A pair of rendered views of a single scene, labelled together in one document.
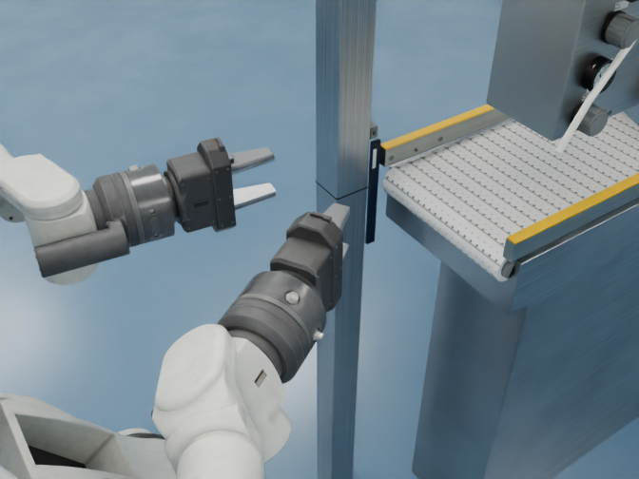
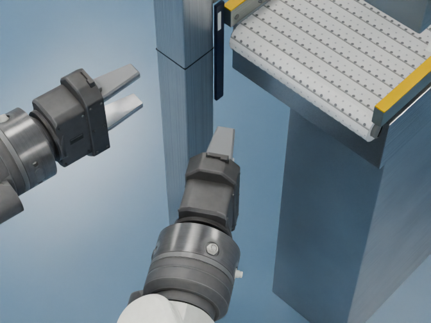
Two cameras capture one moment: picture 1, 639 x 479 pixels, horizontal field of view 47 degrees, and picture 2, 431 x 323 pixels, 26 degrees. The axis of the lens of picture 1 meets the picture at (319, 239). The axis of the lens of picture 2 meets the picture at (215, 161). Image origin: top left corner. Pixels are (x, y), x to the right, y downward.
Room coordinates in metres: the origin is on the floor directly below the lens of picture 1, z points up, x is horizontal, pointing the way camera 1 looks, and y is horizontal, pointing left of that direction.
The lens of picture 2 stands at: (0.01, 0.13, 1.84)
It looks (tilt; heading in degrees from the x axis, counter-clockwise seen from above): 53 degrees down; 347
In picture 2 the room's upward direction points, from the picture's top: straight up
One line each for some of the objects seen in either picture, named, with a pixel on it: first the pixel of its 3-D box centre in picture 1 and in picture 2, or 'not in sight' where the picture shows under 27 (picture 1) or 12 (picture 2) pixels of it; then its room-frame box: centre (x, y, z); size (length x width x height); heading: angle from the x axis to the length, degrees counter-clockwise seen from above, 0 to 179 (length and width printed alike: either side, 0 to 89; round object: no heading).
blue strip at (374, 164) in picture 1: (373, 194); (219, 53); (0.95, -0.09, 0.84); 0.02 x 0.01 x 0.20; 124
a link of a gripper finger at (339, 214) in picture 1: (330, 220); (220, 148); (0.62, -0.01, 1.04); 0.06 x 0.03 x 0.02; 156
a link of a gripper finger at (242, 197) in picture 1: (250, 198); (117, 114); (0.75, 0.09, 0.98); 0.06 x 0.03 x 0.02; 115
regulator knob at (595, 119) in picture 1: (591, 115); not in sight; (0.70, -0.29, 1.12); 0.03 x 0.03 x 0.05; 34
